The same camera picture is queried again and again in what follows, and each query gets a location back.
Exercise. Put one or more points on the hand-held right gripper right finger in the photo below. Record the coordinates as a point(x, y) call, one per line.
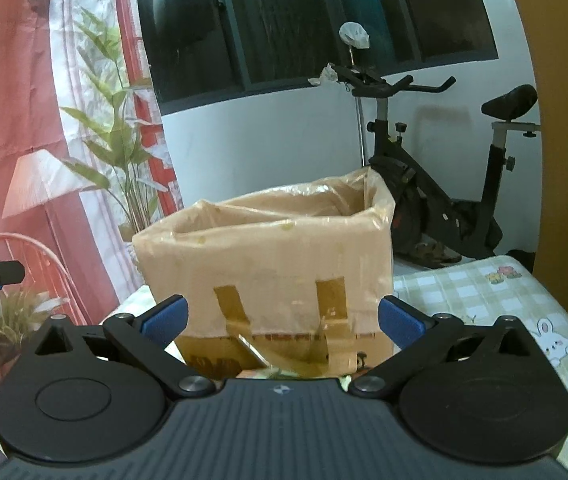
point(398, 324)

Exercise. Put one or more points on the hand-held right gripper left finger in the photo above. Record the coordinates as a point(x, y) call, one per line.
point(166, 319)

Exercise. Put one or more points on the brown cardboard box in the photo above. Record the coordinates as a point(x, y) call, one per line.
point(274, 355)

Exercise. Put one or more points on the clear plastic bag liner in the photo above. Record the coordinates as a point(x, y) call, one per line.
point(264, 260)

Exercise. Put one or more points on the brown sandals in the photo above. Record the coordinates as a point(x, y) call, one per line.
point(431, 255)

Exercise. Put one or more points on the black exercise bike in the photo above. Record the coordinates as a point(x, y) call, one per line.
point(429, 195)

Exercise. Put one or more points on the printed curtain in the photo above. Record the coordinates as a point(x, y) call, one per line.
point(39, 125)

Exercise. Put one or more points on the metal pole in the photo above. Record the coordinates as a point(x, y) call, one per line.
point(360, 130)

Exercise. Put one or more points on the white plastic bag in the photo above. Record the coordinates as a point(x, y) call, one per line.
point(355, 35)

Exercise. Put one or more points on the dark glass window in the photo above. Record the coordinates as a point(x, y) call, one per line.
point(294, 25)

